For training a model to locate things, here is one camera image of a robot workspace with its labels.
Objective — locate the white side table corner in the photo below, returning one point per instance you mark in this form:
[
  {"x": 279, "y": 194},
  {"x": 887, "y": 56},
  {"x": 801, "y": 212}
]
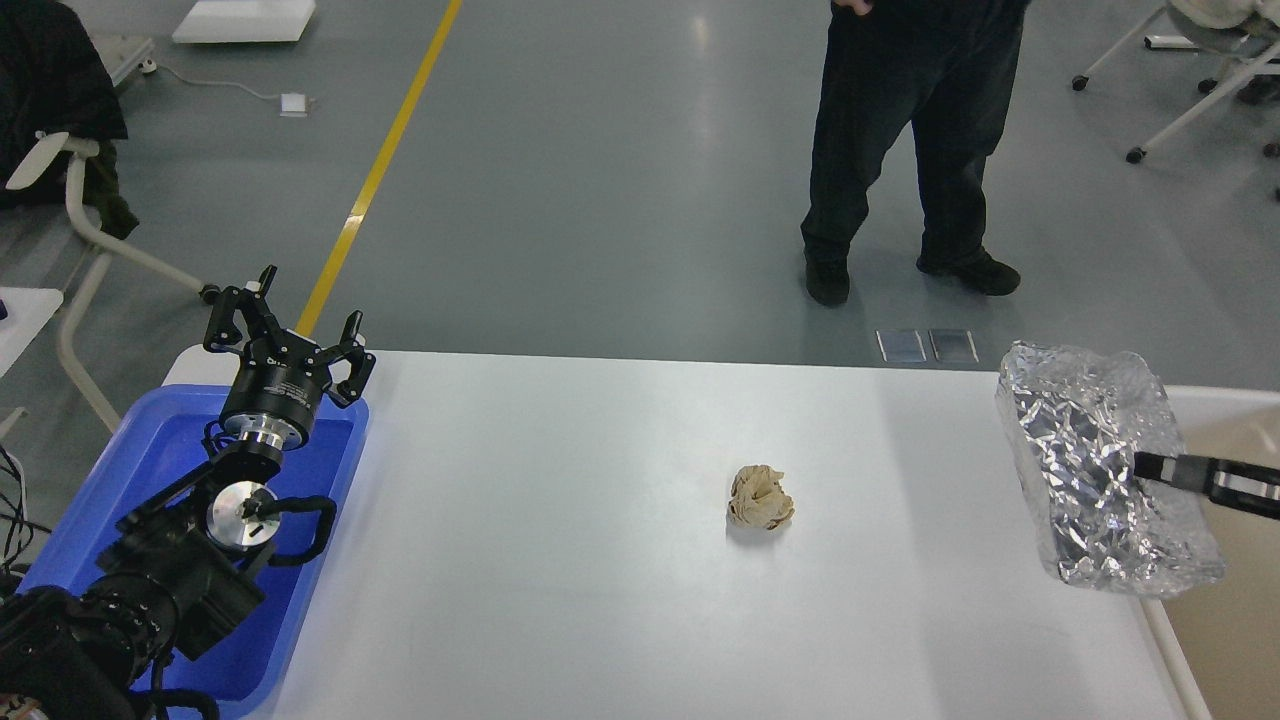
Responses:
[{"x": 28, "y": 310}]

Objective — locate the white flat floor box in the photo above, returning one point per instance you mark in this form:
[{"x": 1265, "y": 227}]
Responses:
[{"x": 244, "y": 22}]

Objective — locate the silver foil bag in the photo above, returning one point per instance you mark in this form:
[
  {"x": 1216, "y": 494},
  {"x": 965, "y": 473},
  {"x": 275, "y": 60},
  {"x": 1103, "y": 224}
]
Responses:
[{"x": 1075, "y": 421}]

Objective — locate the white chair with black jacket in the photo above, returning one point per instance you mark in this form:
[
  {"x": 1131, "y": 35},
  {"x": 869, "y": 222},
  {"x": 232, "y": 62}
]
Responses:
[{"x": 60, "y": 120}]

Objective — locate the left metal floor plate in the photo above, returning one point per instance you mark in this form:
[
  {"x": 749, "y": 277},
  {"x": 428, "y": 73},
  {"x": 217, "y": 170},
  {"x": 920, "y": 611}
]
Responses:
[{"x": 901, "y": 346}]

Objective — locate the white floor power adapter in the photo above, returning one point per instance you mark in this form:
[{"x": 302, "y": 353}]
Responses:
[{"x": 293, "y": 105}]

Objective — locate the metal floor plate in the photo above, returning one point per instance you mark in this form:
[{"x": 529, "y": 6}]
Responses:
[
  {"x": 901, "y": 346},
  {"x": 954, "y": 346}
]

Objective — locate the white rolling chair frame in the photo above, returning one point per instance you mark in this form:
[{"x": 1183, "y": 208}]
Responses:
[{"x": 1151, "y": 98}]

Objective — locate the crumpled brown paper ball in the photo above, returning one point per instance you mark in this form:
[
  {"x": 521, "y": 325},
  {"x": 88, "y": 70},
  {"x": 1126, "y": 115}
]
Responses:
[{"x": 758, "y": 499}]

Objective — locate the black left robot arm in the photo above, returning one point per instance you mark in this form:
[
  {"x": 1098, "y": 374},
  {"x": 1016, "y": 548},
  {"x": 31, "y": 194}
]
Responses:
[{"x": 182, "y": 574}]

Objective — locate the beige plastic bin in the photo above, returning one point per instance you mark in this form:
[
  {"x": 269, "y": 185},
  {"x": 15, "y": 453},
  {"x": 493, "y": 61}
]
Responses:
[{"x": 1228, "y": 631}]

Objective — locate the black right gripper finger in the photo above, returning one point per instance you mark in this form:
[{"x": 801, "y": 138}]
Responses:
[{"x": 1238, "y": 485}]

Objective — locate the right metal floor plate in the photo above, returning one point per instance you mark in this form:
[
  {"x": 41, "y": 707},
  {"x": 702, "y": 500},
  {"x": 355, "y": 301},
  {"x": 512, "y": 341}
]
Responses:
[{"x": 954, "y": 346}]

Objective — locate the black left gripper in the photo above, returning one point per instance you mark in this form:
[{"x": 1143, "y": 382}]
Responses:
[{"x": 279, "y": 384}]

